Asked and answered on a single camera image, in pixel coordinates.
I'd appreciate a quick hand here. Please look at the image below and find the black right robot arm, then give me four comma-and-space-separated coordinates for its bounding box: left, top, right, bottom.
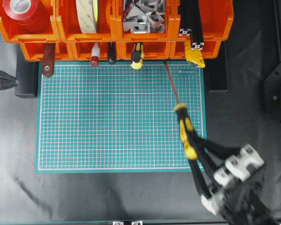
187, 131, 277, 225

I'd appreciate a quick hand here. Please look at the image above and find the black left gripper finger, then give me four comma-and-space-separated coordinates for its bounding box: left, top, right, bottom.
189, 135, 217, 199

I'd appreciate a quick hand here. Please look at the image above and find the white glue bottle red cap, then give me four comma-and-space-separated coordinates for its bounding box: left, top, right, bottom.
90, 42, 100, 67

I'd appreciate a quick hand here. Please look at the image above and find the pile of metal corner brackets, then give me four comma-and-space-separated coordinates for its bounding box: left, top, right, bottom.
122, 0, 166, 34

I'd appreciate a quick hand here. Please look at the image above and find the short yellow black screwdriver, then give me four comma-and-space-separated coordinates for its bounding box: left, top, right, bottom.
130, 42, 144, 70

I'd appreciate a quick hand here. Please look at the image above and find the dark brown tool handle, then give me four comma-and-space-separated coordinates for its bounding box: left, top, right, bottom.
107, 42, 117, 65

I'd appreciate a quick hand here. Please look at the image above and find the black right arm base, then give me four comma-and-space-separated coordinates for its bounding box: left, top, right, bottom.
263, 62, 281, 127

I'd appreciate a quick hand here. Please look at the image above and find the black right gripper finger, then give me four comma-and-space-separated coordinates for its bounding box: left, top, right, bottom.
193, 130, 241, 160

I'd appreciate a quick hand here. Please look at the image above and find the black rack base stand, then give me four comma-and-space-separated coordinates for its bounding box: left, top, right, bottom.
15, 61, 38, 98

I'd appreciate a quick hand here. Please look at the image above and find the red tape roll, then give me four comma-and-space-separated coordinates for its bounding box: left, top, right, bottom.
3, 0, 50, 33

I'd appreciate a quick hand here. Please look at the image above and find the beige double-sided tape roll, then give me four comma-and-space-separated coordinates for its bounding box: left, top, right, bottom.
76, 0, 99, 34

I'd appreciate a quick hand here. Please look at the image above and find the black aluminium extrusion left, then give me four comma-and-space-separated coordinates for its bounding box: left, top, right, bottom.
178, 0, 192, 36

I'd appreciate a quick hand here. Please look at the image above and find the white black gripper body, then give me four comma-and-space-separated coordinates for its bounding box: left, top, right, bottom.
201, 144, 265, 215

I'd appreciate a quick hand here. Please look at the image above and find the long yellow black screwdriver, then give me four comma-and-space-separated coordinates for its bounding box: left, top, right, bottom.
163, 61, 198, 160

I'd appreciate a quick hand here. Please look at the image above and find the black aluminium extrusion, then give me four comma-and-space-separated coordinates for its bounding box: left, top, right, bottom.
190, 0, 204, 51
178, 0, 192, 36

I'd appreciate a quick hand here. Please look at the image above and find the orange container rack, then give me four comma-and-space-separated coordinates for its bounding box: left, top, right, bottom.
0, 0, 234, 62

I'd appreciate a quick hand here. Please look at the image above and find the black aluminium extrusion right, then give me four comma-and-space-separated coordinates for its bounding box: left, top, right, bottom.
190, 0, 204, 51

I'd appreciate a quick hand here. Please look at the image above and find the green grid cutting mat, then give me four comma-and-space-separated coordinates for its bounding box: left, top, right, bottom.
36, 61, 207, 173

